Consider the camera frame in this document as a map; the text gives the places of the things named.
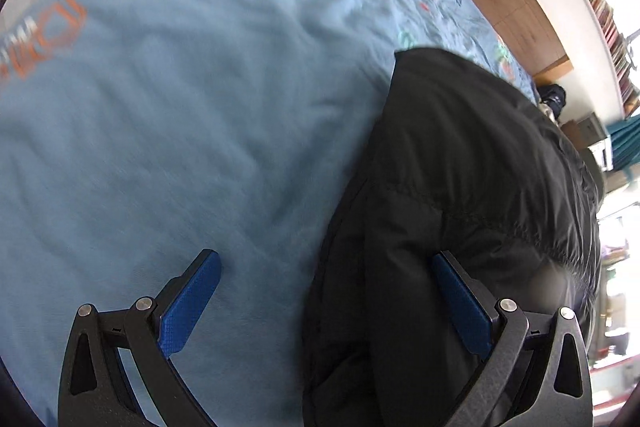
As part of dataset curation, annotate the dark blue bag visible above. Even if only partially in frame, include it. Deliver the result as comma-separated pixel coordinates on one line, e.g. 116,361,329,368
539,84,568,118

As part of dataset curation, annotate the blue printed bed sheet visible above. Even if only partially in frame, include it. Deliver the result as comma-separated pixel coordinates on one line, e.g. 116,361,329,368
0,0,542,427

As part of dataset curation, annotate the row of books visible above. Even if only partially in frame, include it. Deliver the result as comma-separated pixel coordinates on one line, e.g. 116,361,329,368
522,0,640,115

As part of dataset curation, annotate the teal curtain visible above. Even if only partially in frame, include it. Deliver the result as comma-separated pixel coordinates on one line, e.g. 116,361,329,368
606,114,640,172

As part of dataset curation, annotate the black jacket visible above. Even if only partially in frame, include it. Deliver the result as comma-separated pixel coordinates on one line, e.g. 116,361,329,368
301,48,609,427

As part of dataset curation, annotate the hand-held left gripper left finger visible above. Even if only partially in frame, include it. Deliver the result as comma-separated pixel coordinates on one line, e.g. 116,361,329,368
58,249,222,427

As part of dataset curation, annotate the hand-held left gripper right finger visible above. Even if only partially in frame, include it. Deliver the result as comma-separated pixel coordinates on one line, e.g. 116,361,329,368
431,250,594,427

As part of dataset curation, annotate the window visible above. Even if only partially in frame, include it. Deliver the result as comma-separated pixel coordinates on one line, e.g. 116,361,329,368
590,177,640,368

